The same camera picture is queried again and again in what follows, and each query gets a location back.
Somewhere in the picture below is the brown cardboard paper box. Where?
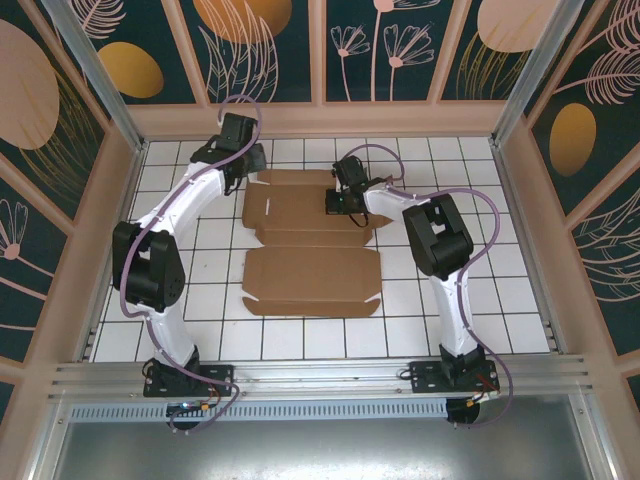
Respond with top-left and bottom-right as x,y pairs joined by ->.
241,168 -> 394,318

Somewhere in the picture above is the grey metal sheet panel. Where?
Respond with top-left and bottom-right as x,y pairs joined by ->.
29,394 -> 609,480

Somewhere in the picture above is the small green circuit board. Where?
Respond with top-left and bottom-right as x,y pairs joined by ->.
167,399 -> 214,419

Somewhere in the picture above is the aluminium frame post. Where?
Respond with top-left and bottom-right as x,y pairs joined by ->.
492,0 -> 586,149
42,0 -> 149,154

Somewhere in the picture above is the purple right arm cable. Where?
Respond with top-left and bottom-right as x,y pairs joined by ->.
344,143 -> 515,431

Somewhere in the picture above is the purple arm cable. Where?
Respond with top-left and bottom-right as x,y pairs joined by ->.
344,143 -> 515,431
119,94 -> 265,434

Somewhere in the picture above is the thin aluminium side rail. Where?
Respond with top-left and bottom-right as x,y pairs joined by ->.
491,142 -> 569,355

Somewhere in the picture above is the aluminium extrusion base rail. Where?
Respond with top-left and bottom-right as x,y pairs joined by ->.
47,355 -> 596,401

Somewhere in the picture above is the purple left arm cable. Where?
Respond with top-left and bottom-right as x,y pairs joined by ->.
119,94 -> 265,434

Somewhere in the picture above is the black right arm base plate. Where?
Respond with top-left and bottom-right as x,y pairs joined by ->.
408,359 -> 501,396

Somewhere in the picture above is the grey slotted cable duct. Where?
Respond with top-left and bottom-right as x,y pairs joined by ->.
69,398 -> 449,422

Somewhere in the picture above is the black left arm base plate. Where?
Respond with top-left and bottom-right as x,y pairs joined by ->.
143,363 -> 236,399

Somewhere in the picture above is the orange white wire connector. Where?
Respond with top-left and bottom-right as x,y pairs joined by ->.
467,387 -> 501,407

